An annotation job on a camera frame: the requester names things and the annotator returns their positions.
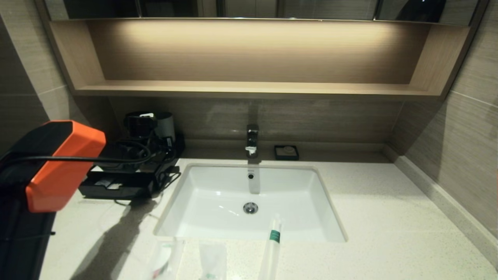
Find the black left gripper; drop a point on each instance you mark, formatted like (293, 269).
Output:
(136, 151)

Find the grey cup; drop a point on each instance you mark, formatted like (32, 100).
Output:
(168, 126)

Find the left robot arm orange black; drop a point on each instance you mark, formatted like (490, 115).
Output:
(66, 175)

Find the black amenity tray with drawer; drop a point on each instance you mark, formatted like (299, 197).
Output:
(116, 190)

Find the small white sachet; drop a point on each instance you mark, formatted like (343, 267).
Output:
(116, 186)

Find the small grey sachet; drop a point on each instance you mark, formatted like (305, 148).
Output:
(103, 182)

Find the white sink basin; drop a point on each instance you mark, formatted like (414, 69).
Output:
(210, 202)

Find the chrome faucet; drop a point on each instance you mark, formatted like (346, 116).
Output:
(252, 140)

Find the chrome sink drain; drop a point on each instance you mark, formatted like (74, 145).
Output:
(250, 208)

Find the black soap dish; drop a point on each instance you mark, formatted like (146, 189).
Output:
(278, 156)

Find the clear packet with green item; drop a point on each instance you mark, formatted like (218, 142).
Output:
(213, 260)

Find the round white soap bar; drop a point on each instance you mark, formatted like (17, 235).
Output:
(288, 150)

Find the long packet with green band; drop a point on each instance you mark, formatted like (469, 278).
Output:
(274, 235)

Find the mirror cabinet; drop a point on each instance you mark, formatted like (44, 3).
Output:
(311, 9)

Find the wooden wall shelf niche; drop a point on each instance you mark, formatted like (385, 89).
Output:
(249, 89)

